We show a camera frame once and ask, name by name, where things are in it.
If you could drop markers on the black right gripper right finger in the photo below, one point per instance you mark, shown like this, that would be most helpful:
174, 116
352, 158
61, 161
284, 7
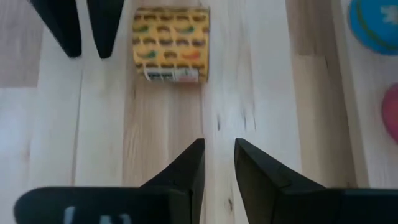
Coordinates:
295, 202

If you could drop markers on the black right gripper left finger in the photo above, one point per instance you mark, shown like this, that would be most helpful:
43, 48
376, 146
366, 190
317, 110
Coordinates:
124, 205

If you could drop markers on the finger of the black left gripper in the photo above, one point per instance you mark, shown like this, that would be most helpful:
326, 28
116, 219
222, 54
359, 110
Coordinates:
105, 25
62, 25

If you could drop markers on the yellow patterned label can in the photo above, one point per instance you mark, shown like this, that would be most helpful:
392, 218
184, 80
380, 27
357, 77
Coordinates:
171, 40

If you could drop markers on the orange pink white can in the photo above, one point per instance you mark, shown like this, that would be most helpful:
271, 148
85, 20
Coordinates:
392, 112

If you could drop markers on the blue label vegetable can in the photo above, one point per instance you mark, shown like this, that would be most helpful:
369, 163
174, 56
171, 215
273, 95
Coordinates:
373, 25

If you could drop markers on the wooden shelf black metal legs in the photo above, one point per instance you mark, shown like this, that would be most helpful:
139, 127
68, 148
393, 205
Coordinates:
367, 93

